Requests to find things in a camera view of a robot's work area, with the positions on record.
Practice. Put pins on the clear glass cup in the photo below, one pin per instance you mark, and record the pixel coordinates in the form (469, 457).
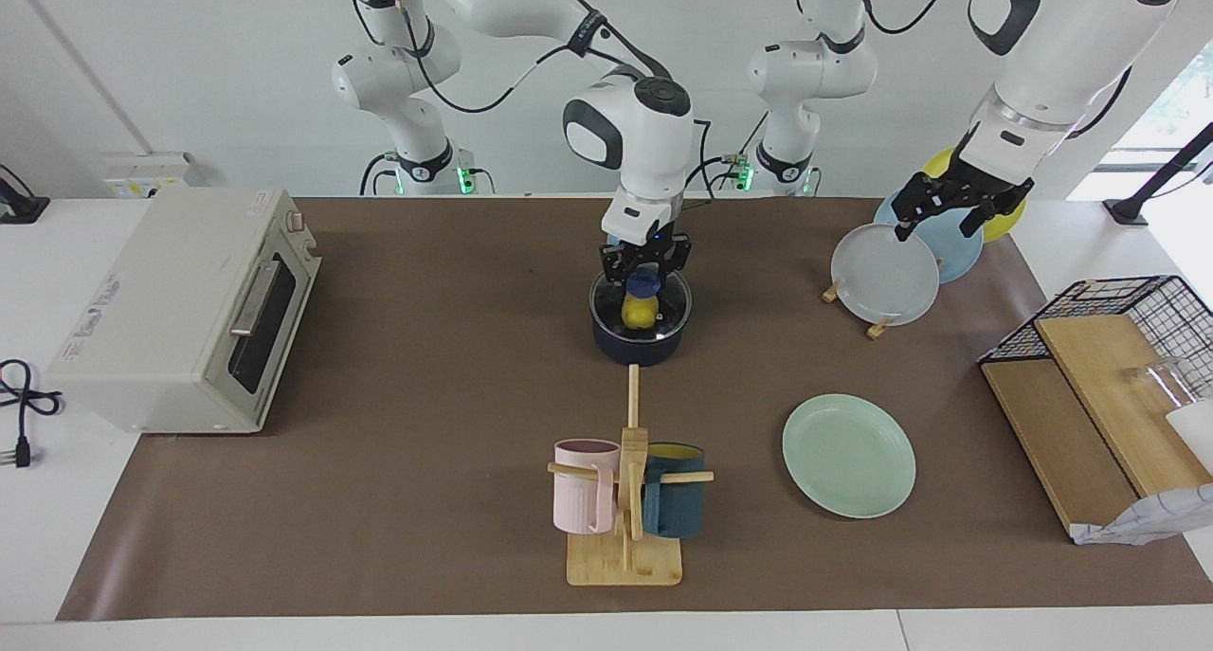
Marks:
(1161, 386)

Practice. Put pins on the grey plate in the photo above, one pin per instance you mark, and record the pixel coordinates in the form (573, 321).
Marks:
(881, 281)

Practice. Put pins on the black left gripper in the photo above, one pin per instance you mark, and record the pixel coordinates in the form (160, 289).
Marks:
(971, 182)

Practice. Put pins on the white crumpled paper sheet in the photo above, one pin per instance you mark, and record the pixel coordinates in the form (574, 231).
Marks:
(1151, 518)

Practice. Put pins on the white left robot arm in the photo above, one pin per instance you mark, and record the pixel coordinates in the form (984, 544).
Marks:
(1071, 54)

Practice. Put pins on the wooden shelf unit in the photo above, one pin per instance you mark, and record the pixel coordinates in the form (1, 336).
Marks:
(1061, 433)

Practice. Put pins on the yellow plate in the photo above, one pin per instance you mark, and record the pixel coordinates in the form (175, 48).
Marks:
(1004, 225)

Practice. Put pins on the black camera stand pole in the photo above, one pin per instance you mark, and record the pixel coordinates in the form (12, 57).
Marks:
(1161, 172)

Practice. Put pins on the wooden plate rack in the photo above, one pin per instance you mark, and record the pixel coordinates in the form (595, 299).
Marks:
(879, 327)

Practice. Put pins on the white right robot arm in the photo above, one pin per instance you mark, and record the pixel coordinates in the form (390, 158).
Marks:
(644, 139)

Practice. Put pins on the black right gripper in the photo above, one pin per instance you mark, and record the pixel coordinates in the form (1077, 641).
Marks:
(644, 251)

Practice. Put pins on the pink mug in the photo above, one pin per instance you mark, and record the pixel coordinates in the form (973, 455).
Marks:
(580, 499)

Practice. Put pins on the white wall outlet box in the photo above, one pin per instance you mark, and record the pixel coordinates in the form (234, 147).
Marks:
(152, 172)

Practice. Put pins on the brown table mat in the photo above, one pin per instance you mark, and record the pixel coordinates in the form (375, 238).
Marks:
(426, 443)

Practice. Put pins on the light blue plate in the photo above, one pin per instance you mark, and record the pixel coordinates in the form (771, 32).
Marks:
(957, 248)

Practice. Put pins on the beige toaster oven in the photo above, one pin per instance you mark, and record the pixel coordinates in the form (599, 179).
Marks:
(161, 300)

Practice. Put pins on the wooden mug tree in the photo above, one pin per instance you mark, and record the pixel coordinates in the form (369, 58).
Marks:
(624, 561)

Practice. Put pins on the mint green plate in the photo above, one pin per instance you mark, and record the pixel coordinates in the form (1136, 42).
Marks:
(848, 457)

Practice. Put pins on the yellow lemon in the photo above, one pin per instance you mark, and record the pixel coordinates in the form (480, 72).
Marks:
(640, 315)

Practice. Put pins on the dark teal mug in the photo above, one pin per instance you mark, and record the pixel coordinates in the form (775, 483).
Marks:
(675, 504)

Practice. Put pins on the black desk clamp mount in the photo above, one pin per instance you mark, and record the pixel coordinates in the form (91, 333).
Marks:
(19, 206)

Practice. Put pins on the white plastic container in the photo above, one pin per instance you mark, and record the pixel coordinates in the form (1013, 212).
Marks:
(1196, 433)

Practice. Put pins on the glass lid blue knob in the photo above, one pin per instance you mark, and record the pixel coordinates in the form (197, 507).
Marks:
(675, 305)

